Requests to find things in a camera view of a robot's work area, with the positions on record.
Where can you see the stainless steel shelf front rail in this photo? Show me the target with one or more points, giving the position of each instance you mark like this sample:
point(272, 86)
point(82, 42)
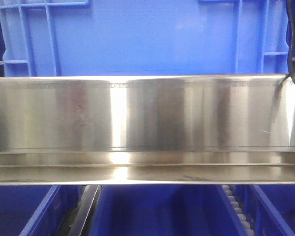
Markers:
point(147, 129)

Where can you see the white roller track right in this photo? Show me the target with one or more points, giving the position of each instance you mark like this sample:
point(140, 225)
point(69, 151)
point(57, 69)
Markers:
point(238, 210)

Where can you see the blue bin lower right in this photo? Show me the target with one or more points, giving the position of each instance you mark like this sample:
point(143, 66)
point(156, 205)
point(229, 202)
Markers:
point(269, 209)

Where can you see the blue bin lower middle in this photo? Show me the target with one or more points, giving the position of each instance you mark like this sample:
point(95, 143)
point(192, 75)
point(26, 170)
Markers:
point(165, 210)

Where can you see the steel divider rail left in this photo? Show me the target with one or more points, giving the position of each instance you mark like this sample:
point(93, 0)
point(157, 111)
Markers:
point(78, 221)

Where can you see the blue bin lower left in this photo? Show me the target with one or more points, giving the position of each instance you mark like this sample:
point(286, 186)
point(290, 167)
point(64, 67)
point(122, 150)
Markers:
point(36, 210)

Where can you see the light blue plastic bin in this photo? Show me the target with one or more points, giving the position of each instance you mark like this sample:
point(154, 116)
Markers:
point(143, 37)

